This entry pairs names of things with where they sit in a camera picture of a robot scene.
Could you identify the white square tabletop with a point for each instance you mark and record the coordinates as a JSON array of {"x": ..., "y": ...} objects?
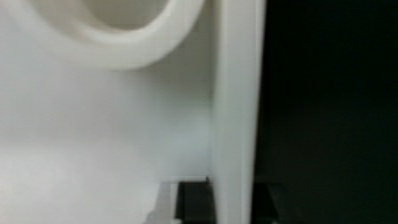
[{"x": 129, "y": 108}]

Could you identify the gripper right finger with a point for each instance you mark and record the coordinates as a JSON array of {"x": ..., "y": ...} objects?
[{"x": 269, "y": 204}]

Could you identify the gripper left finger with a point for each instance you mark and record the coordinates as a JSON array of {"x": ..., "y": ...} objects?
[{"x": 194, "y": 203}]

